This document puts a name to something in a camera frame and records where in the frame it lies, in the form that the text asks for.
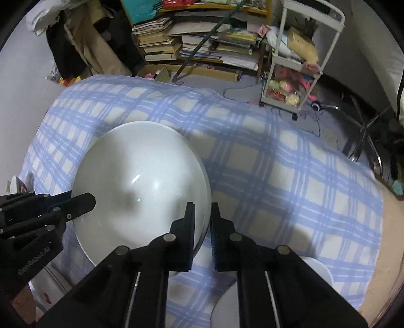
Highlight beige trousers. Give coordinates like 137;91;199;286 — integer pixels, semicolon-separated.
65;9;131;78

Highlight plain white bowl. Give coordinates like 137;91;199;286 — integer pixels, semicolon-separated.
72;121;211;268

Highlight wooden shelf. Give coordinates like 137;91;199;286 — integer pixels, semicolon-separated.
120;0;272;84

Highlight black trousers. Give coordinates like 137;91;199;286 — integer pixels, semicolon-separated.
46;19;87;79

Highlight white trolley cart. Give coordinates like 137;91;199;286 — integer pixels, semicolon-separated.
261;0;345;121

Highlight blue checked blanket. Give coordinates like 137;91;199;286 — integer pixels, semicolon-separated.
19;75;384;328

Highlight teal bag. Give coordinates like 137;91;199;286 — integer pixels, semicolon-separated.
121;0;158;26

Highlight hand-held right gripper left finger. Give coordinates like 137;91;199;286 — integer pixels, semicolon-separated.
36;202;196;328

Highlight dark green pole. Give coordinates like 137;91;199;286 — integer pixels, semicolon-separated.
172;0;248;83

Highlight pile of plush toys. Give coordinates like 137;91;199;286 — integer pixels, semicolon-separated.
267;71;313;108

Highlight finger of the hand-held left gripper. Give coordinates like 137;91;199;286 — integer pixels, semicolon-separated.
0;191;74;221
41;193;96;235

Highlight person's left forearm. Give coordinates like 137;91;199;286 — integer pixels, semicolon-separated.
9;285;38;327

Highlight small open cardboard box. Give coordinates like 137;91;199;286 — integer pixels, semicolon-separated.
136;65;172;83

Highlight stack of old books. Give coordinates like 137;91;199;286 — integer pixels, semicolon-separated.
132;17;184;62

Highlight white cherry print plate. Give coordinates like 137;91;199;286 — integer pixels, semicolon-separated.
28;261;97;320
211;257;336;328

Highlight plastic bag with yellow packets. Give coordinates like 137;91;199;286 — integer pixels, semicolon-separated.
47;68;87;87

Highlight stack of flat books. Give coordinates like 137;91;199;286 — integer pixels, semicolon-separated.
181;27;260;71

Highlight long cardboard box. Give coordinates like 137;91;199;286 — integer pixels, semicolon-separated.
170;64;243;83

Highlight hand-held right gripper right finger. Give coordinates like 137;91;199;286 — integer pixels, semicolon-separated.
210;202;370;328

